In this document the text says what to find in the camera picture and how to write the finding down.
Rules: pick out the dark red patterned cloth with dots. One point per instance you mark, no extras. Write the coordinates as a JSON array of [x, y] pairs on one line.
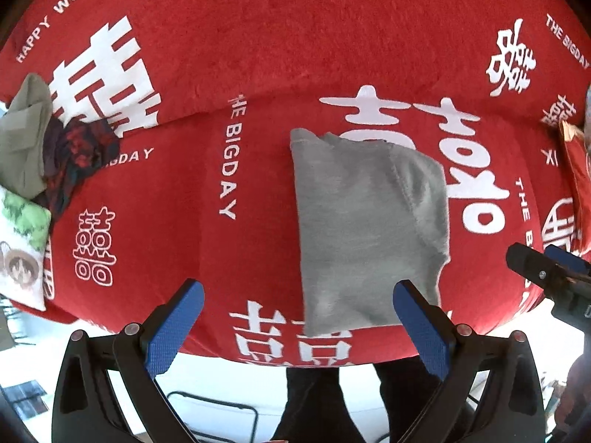
[[74, 147]]

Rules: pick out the white printed cushion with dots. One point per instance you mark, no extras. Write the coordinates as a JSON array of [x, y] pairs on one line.
[[23, 258]]

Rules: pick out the red gold-trimmed cushion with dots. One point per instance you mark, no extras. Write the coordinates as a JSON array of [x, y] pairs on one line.
[[579, 170]]

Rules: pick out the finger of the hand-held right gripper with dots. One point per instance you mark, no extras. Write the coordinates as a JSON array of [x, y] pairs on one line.
[[528, 263], [568, 258]]

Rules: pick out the person's black trousers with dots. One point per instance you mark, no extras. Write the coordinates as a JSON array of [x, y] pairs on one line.
[[314, 406]]

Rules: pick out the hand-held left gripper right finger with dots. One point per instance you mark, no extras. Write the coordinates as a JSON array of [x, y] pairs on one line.
[[420, 332]]

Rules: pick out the grey sweatshirt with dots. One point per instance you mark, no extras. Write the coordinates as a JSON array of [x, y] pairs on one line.
[[360, 221]]

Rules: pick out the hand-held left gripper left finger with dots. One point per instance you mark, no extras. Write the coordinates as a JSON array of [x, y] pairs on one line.
[[178, 327]]

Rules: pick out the olive green cloth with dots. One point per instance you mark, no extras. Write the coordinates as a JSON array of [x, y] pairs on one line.
[[23, 138]]

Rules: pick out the red printed blanket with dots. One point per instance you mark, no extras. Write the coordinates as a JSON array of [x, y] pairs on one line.
[[231, 55]]

